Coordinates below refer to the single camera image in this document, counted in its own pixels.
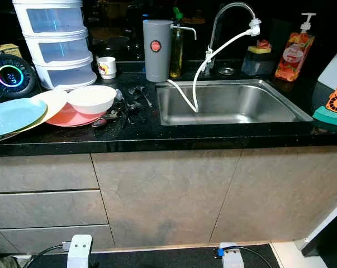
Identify olive oil bottle green cap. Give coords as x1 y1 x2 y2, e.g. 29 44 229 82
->
169 7 186 79

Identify grey water filter canister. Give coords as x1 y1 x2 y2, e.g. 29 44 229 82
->
143 20 173 83

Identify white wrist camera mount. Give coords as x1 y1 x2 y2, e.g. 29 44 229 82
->
67 234 93 268
217 242 245 268

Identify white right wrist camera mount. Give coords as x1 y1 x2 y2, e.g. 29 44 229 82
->
217 242 245 268

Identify cream plate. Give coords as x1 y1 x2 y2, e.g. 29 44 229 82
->
17 89 69 135

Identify chrome sink faucet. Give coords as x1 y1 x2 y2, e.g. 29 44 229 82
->
205 2 257 76

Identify orange soap pump bottle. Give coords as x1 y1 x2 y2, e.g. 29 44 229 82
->
275 13 316 83

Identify white printed mug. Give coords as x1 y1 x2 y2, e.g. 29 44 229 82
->
96 56 117 79

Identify beige cabinet door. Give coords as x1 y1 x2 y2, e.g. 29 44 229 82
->
210 145 337 243
91 148 241 249

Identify stainless steel sink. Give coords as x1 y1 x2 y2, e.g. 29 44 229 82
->
155 79 314 126

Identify green sponge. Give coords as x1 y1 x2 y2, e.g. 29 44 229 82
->
312 106 337 130

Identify yellow sponge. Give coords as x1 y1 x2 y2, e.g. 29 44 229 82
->
248 46 271 55

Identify white plastic cutting board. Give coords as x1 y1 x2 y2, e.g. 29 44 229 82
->
316 42 337 90

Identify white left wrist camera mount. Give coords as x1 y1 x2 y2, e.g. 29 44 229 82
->
67 234 93 268

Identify silver spoon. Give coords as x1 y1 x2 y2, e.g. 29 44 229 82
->
92 109 122 128

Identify small chrome tap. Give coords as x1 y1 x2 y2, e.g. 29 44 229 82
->
177 23 197 41

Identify red plate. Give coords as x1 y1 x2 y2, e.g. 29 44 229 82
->
45 102 107 128

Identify black floor mat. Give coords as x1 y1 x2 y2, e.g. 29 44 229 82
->
17 244 281 268

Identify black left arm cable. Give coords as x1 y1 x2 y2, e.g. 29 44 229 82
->
24 242 73 268

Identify light blue plate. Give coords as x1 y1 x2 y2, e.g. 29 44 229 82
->
0 98 48 138

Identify white stacked plastic drawers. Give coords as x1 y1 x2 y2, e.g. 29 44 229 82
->
13 0 97 91

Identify small beige box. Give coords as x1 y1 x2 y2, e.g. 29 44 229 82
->
0 44 22 58

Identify dark sponge holder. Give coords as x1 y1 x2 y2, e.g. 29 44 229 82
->
241 52 273 77

